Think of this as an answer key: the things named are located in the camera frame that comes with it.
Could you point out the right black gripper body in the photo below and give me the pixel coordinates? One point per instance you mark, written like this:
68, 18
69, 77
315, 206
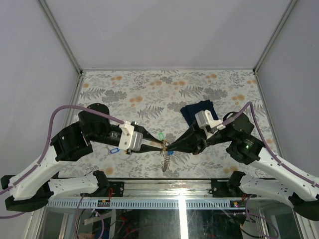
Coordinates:
202, 141

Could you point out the blue key tag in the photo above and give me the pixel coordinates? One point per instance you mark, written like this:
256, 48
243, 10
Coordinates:
112, 150

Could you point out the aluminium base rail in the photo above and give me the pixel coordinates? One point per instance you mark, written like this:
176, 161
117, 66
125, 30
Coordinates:
137, 188

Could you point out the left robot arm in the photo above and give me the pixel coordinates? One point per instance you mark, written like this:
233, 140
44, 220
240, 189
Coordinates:
37, 185

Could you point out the metal keyring with yellow handle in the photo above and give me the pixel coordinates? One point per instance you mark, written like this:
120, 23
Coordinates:
166, 158

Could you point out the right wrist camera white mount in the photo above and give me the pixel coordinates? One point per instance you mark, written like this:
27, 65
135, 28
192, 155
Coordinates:
207, 123

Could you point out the green key tag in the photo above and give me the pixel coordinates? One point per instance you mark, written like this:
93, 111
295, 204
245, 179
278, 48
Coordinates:
161, 136

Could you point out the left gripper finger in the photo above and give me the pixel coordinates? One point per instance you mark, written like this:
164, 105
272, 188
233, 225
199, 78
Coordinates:
146, 135
147, 148

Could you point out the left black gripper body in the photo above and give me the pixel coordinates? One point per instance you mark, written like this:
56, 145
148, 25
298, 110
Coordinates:
111, 134

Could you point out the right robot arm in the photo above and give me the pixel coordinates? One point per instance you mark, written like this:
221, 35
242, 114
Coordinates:
292, 186

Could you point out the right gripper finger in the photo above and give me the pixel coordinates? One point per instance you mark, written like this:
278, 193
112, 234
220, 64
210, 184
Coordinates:
188, 140
185, 148

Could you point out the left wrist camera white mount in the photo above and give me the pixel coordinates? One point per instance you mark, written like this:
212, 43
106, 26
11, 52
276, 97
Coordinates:
130, 139

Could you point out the dark blue folded cloth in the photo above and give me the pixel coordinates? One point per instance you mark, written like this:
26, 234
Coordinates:
189, 111

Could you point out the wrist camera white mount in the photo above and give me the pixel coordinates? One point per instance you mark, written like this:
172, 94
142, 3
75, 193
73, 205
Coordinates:
207, 123
130, 139

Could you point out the slotted grey cable duct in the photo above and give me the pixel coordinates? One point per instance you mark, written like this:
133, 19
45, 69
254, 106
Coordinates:
139, 204

